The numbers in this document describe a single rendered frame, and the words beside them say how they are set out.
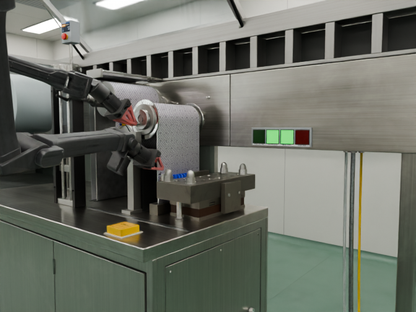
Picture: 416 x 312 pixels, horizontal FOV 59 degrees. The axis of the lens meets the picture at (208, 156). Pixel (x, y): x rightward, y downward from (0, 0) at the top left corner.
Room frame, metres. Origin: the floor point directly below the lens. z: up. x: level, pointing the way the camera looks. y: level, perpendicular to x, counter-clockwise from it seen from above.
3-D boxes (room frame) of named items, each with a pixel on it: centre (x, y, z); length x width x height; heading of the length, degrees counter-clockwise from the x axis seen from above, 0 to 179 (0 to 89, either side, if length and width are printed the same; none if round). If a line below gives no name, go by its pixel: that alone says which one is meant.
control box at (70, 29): (1.75, 0.64, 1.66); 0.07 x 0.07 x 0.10; 59
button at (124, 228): (1.10, 0.26, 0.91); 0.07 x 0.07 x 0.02; 51
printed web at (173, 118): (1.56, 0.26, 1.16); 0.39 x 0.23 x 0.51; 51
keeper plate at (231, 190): (1.35, -0.09, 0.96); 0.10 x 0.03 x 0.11; 141
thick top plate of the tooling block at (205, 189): (1.39, -0.01, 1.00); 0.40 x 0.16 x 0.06; 141
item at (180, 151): (1.44, 0.11, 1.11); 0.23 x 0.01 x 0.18; 141
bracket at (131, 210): (1.37, 0.29, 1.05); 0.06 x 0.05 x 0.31; 141
